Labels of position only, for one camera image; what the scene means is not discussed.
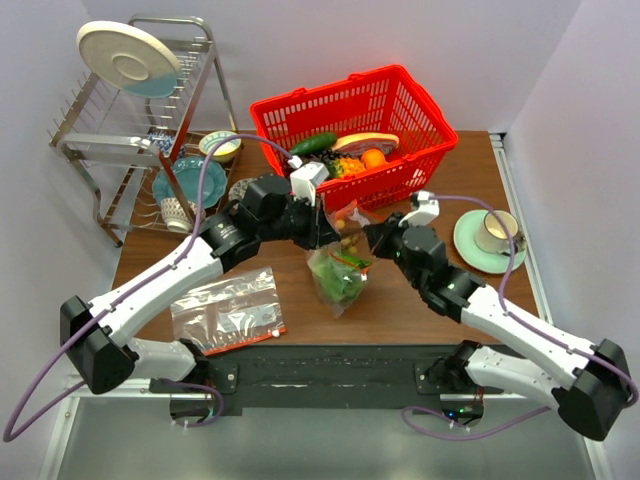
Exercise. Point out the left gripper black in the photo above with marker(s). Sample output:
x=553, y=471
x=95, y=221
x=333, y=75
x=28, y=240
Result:
x=319, y=232

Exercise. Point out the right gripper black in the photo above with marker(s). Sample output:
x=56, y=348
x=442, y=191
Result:
x=379, y=235

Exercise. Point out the toy longan bunch brown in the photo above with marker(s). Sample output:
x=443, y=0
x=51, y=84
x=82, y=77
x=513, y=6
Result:
x=349, y=231

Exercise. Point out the zip bag red zipper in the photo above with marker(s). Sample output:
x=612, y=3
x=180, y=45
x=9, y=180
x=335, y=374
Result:
x=364, y=218

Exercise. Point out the toy napa cabbage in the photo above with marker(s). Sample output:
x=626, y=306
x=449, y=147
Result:
x=339, y=278

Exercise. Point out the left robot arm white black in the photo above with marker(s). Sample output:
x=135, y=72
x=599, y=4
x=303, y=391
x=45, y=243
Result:
x=101, y=335

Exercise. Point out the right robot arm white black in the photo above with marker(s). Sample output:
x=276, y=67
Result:
x=587, y=384

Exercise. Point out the toy pineapple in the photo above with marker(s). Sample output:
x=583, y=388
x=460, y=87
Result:
x=343, y=167

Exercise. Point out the toy dark grapes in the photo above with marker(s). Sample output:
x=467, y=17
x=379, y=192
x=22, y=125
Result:
x=329, y=158

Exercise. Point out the black white patterned bowl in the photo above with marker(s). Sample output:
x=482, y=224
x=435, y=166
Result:
x=239, y=188

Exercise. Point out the mint green saucer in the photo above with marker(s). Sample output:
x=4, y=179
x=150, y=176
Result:
x=463, y=236

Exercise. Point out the toy orange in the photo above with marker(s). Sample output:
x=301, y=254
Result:
x=373, y=158

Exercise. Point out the toy cucumber green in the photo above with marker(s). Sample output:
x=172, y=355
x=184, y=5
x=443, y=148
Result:
x=314, y=144

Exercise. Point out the toy meat slice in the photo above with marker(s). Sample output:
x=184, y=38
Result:
x=357, y=144

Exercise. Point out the cream speckled mug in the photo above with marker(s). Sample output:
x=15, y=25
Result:
x=497, y=230

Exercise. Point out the yellow rim teal bowl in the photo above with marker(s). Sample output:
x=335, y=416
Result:
x=226, y=144

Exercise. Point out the teal scalloped plate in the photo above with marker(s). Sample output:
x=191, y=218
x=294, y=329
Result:
x=187, y=172

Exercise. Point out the blue patterned white bowl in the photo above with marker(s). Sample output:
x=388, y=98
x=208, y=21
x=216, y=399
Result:
x=174, y=216

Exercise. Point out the red plastic shopping basket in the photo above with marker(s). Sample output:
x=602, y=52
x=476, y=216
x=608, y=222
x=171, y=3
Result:
x=387, y=100

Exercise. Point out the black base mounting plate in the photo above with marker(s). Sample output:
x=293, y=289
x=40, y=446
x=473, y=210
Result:
x=334, y=377

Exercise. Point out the metal dish rack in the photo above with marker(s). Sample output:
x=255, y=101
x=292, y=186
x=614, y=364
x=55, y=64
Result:
x=103, y=131

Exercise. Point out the small blue patterned dish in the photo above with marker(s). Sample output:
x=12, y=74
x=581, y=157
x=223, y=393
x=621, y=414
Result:
x=163, y=140

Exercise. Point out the large white blue plate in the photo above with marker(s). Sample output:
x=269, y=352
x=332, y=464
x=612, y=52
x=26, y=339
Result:
x=129, y=59

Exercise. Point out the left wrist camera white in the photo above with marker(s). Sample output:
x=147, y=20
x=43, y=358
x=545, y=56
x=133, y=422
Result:
x=306, y=178

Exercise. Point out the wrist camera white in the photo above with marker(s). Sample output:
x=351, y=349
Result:
x=306, y=178
x=424, y=209

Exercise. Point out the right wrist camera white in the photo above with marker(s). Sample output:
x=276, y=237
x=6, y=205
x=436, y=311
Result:
x=424, y=209

